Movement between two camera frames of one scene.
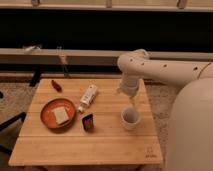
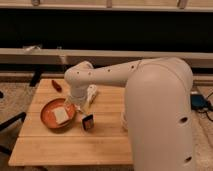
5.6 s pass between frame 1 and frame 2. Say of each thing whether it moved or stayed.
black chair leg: stayed
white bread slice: stayed
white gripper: moved
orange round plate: stayed
